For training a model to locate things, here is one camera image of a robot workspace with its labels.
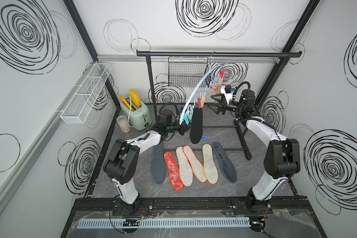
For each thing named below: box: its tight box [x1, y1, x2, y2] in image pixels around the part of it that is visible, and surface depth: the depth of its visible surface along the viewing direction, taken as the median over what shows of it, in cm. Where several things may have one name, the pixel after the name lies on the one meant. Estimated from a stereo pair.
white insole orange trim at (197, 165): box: [182, 145, 208, 183], surface depth 89 cm
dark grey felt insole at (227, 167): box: [212, 141, 238, 184], surface depth 89 cm
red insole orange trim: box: [163, 151, 184, 191], surface depth 86 cm
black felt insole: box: [189, 107, 204, 145], surface depth 86 cm
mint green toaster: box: [119, 96, 153, 131], surface depth 98 cm
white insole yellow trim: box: [202, 143, 219, 184], surface depth 88 cm
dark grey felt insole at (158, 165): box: [151, 142, 167, 185], surface depth 88 cm
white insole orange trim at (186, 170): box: [176, 146, 194, 187], surface depth 88 cm
